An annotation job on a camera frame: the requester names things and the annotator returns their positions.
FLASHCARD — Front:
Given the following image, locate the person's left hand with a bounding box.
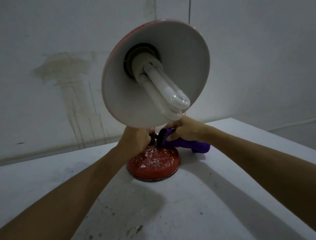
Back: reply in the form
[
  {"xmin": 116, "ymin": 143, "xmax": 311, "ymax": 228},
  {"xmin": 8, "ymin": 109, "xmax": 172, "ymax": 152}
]
[{"xmin": 118, "ymin": 125, "xmax": 155, "ymax": 157}]

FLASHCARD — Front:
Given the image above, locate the person's right hand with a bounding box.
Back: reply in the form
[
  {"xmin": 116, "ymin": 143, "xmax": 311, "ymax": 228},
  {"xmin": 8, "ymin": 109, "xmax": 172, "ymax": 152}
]
[{"xmin": 168, "ymin": 115, "xmax": 209, "ymax": 147}]

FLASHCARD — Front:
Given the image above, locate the purple cloth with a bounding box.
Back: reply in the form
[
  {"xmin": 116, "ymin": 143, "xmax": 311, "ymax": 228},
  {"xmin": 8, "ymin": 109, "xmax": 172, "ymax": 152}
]
[{"xmin": 165, "ymin": 128, "xmax": 211, "ymax": 154}]

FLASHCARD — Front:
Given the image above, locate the red desk lamp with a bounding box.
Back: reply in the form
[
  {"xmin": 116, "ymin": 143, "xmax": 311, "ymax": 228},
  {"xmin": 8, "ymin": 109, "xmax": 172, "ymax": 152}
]
[{"xmin": 101, "ymin": 18, "xmax": 211, "ymax": 181}]

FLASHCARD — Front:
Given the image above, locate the person's left forearm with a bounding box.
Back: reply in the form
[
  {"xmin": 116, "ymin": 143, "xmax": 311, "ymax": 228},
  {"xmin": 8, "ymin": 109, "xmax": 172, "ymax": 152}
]
[{"xmin": 0, "ymin": 145, "xmax": 139, "ymax": 240}]

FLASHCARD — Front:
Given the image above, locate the person's right forearm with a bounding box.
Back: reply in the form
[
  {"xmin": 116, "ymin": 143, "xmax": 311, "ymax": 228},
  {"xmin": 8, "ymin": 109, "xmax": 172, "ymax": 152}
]
[{"xmin": 203, "ymin": 124, "xmax": 316, "ymax": 224}]

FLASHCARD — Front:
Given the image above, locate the white compact fluorescent bulb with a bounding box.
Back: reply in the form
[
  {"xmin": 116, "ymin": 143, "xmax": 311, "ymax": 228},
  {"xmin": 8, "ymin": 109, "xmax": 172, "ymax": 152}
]
[{"xmin": 131, "ymin": 56, "xmax": 191, "ymax": 119}]

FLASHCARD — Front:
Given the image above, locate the white wall conduit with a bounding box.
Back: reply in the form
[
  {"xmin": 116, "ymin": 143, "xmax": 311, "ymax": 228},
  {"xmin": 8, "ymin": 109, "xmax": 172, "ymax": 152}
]
[{"xmin": 268, "ymin": 118, "xmax": 316, "ymax": 131}]

